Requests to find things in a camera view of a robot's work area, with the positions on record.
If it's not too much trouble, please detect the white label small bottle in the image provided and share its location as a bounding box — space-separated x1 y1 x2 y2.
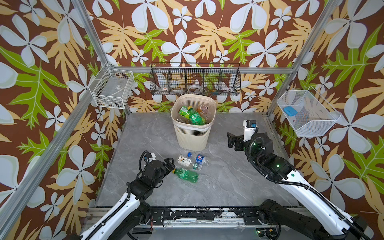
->
177 155 202 171

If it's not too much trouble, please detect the green soda bottle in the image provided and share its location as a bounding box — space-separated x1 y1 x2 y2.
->
187 106 206 126
172 168 199 183

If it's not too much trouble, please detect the pepsi bottle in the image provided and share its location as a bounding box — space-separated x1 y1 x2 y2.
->
188 152 209 166

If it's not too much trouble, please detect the brown tea bottle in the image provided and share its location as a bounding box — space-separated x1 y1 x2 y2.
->
198 105 209 115

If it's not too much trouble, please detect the lime green label bottle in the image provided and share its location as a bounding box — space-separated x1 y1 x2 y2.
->
179 106 190 120

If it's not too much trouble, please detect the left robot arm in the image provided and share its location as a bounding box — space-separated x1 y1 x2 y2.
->
70 151 175 240

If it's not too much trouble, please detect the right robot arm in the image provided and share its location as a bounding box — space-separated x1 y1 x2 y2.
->
227 133 372 240

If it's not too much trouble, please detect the beige plastic waste bin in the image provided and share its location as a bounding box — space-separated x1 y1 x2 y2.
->
171 94 216 152

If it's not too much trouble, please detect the blue object in basket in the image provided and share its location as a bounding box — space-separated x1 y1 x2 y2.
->
283 106 298 117

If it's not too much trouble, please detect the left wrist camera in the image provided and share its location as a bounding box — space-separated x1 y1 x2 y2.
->
148 153 156 163

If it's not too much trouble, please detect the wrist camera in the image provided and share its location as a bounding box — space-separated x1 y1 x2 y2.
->
148 153 156 163
243 120 259 142

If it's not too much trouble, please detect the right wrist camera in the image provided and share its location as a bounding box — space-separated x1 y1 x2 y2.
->
243 120 259 142

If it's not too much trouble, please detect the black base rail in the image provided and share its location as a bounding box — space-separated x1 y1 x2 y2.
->
119 205 289 229

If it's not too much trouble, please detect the white wire basket right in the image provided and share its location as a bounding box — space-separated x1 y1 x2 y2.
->
277 87 341 138

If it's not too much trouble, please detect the white wire basket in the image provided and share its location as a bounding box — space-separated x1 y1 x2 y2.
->
277 87 341 138
89 64 135 110

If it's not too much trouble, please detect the black wire wall basket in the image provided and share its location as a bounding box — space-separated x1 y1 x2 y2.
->
149 63 242 97

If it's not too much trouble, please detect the white wire basket left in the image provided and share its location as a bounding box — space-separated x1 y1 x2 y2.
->
89 64 135 110

